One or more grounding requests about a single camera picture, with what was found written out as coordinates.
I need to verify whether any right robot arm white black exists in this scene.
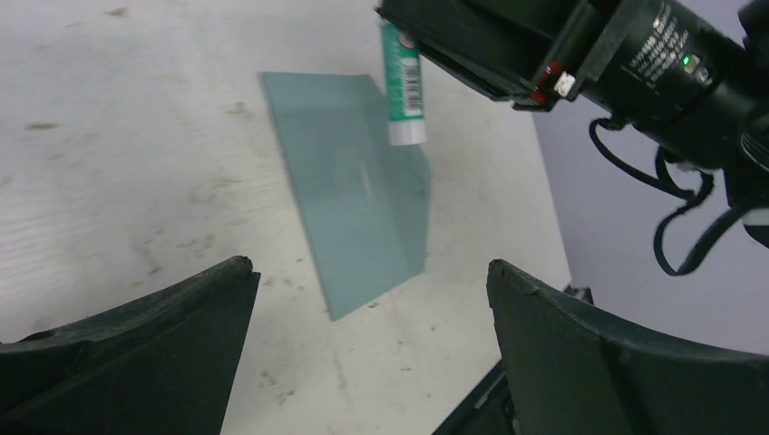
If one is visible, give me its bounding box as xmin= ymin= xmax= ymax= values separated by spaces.
xmin=377 ymin=1 xmax=768 ymax=244

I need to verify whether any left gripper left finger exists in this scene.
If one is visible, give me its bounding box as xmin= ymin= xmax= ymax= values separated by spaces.
xmin=1 ymin=256 xmax=260 ymax=434

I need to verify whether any teal envelope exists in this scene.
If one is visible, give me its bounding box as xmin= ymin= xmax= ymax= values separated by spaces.
xmin=259 ymin=72 xmax=432 ymax=320

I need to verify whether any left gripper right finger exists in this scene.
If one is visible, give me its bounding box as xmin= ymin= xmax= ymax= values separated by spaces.
xmin=487 ymin=260 xmax=768 ymax=434

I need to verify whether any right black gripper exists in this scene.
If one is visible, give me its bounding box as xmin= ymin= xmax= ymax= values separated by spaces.
xmin=376 ymin=0 xmax=768 ymax=171

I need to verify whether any green glue stick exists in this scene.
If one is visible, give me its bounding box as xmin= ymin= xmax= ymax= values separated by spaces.
xmin=379 ymin=20 xmax=427 ymax=146

